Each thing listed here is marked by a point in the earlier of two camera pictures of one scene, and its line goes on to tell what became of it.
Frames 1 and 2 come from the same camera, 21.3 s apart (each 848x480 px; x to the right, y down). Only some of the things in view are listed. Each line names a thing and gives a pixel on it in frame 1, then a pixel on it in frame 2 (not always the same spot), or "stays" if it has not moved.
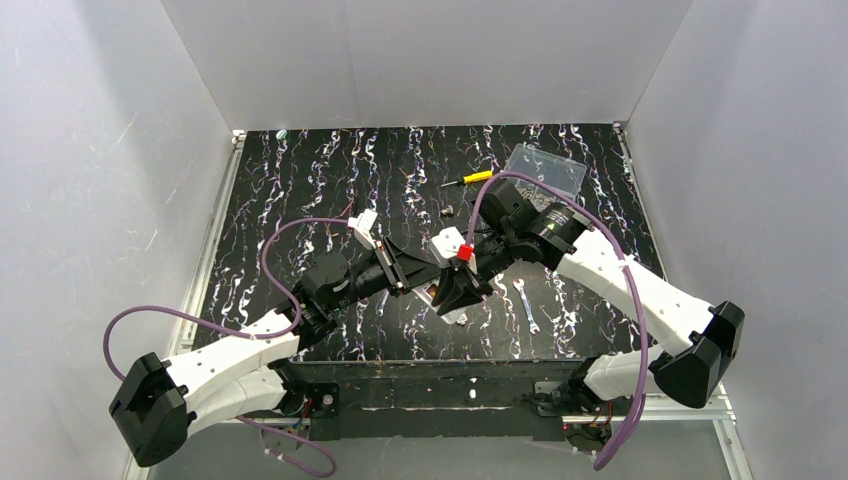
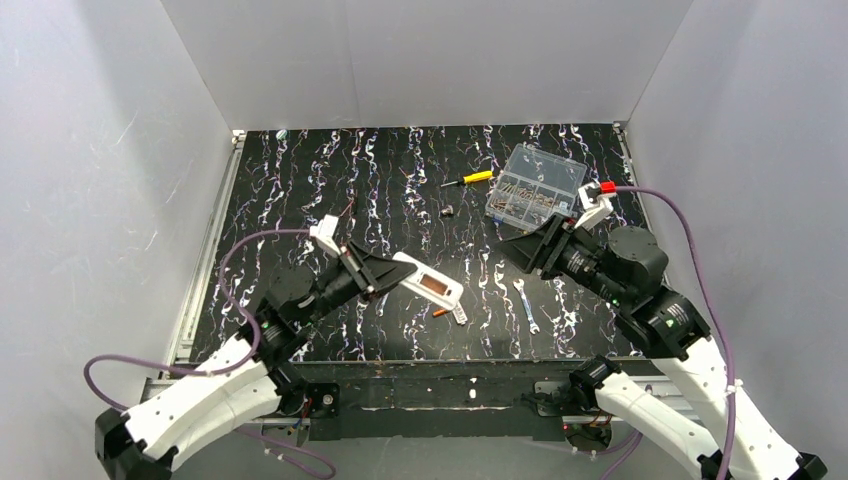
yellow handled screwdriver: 471,178 stays
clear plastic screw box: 567,174 stays
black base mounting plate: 394,401 stays
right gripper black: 478,266 -> 554,239
